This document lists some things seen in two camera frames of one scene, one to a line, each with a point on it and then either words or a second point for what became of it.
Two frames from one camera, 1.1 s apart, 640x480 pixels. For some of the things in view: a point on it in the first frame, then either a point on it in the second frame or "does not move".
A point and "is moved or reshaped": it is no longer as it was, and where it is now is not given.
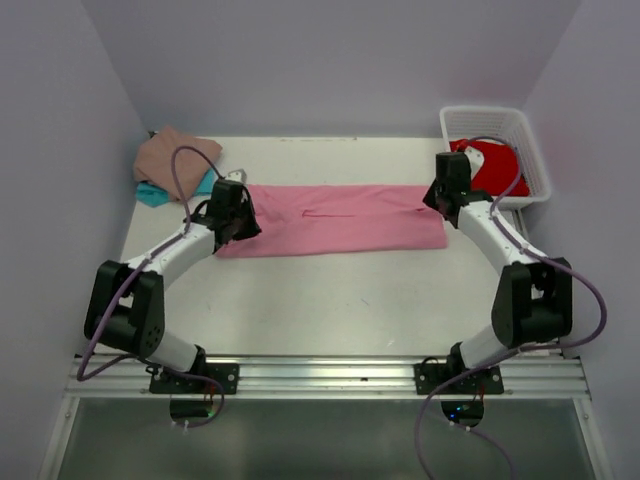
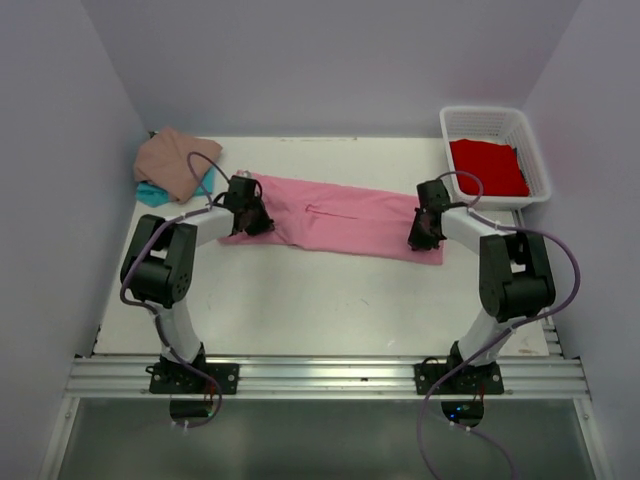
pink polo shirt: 333,218 is moved or reshaped
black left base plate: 226,374 does not move
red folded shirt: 498,171 does not move
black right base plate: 429,376 does not move
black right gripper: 430,198 → 415,241
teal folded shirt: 153,195 does not move
